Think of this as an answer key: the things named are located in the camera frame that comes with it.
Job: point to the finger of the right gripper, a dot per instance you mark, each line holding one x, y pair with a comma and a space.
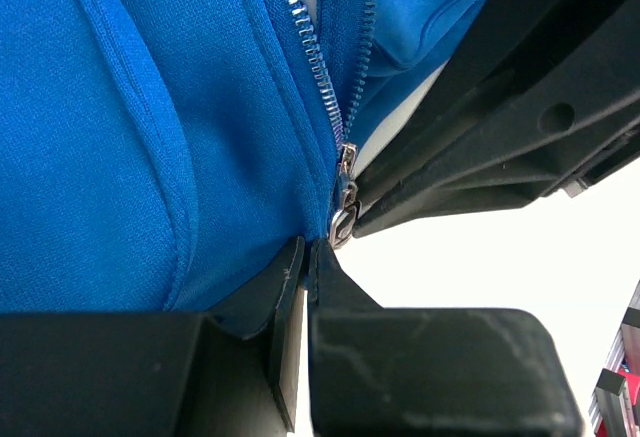
523, 39
533, 143

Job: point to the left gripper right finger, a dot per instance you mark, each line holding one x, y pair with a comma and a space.
376, 371

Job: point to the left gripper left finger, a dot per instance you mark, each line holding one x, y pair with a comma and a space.
229, 371

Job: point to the silver zipper pull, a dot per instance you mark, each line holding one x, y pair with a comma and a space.
347, 206

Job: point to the blue zip jacket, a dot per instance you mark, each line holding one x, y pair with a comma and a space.
156, 155

